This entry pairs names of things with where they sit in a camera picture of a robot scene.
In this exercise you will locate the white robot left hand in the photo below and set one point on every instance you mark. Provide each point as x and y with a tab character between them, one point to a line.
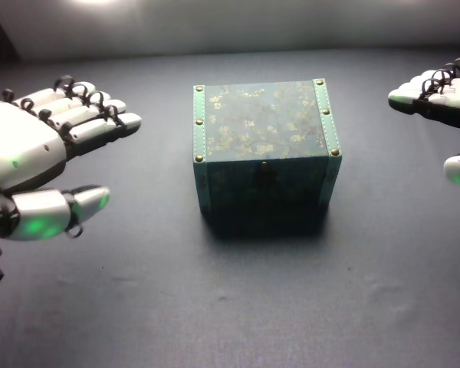
19	142

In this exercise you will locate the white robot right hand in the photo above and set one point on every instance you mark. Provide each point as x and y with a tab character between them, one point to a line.
441	103

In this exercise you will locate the teal jewellery box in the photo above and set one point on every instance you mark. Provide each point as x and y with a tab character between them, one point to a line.
260	126

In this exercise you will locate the grey table cloth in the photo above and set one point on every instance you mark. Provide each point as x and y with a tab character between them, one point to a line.
230	306

